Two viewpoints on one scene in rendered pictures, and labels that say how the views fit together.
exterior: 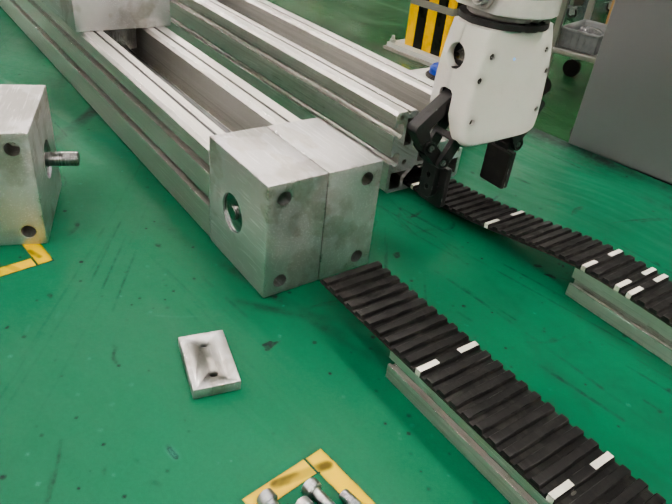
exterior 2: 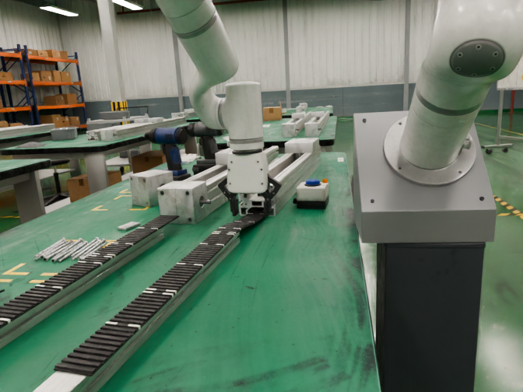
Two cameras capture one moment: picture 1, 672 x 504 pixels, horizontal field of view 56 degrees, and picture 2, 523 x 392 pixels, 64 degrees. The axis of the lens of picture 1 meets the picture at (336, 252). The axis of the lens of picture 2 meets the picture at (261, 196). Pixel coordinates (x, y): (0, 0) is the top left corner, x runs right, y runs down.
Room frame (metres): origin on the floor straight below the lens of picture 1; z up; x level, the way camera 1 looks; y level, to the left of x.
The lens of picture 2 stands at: (0.00, -0.98, 1.10)
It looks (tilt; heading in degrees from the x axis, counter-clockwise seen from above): 14 degrees down; 56
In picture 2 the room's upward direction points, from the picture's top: 3 degrees counter-clockwise
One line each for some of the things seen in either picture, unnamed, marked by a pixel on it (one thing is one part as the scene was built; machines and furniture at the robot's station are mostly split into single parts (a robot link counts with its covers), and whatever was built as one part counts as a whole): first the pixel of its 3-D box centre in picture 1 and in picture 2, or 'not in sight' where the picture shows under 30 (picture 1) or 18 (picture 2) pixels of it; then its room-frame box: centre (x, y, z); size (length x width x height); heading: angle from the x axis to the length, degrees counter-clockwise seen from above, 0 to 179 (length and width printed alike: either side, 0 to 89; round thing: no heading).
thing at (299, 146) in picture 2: not in sight; (302, 148); (1.10, 0.33, 0.87); 0.16 x 0.11 x 0.07; 39
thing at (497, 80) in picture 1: (491, 70); (248, 169); (0.55, -0.11, 0.92); 0.10 x 0.07 x 0.11; 129
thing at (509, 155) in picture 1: (508, 150); (271, 203); (0.58, -0.16, 0.83); 0.03 x 0.03 x 0.07; 39
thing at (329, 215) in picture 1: (304, 199); (187, 201); (0.45, 0.03, 0.83); 0.12 x 0.09 x 0.10; 129
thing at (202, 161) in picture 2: not in sight; (200, 148); (0.77, 0.59, 0.89); 0.20 x 0.08 x 0.22; 134
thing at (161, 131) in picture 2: not in sight; (164, 157); (0.57, 0.48, 0.89); 0.20 x 0.08 x 0.22; 117
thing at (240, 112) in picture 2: not in sight; (243, 110); (0.55, -0.11, 1.06); 0.09 x 0.08 x 0.13; 120
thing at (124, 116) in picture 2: not in sight; (124, 142); (1.85, 5.29, 0.50); 1.03 x 0.55 x 1.01; 50
